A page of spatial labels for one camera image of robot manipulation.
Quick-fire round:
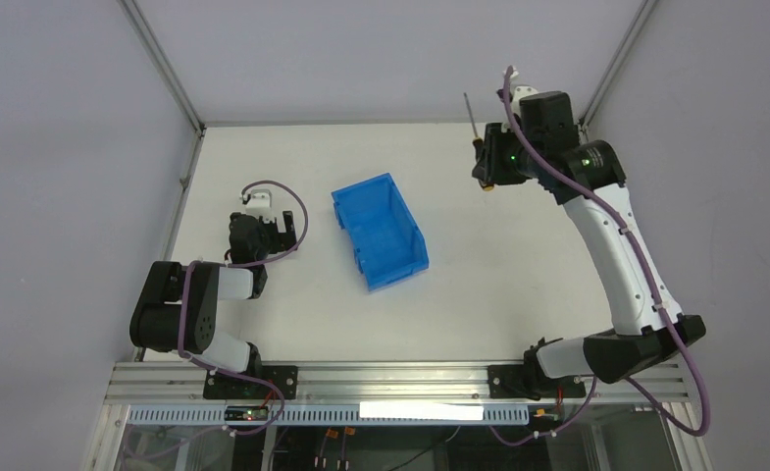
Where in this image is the black yellow screwdriver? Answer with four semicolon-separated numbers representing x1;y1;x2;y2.
463;92;494;191

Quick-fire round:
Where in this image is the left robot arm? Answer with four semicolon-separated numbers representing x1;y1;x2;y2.
129;210;298;378

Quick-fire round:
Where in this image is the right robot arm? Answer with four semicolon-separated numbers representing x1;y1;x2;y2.
472;86;706;399

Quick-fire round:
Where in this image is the blue plastic bin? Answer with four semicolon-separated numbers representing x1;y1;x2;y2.
332;173;430;291

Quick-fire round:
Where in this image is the small green circuit board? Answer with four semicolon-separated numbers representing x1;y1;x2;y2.
224;406;270;423

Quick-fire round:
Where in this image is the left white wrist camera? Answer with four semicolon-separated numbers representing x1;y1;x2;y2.
241;188;274;220

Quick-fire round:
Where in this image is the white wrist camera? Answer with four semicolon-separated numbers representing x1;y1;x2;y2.
510;85;539;117
241;188;274;220

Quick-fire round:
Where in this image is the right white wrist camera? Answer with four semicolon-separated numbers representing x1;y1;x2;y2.
510;85;539;117

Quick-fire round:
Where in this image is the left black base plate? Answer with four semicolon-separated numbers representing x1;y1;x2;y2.
203;365;299;401

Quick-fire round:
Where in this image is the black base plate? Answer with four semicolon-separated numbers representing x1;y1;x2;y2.
487;363;587;401
203;365;299;401

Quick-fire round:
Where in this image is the aluminium frame rail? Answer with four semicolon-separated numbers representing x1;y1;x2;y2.
103;361;690;405

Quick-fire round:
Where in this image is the slotted grey cable duct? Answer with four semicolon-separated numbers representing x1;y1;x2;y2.
128;401;530;427

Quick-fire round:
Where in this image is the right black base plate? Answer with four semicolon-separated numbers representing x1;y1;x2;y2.
487;363;587;401

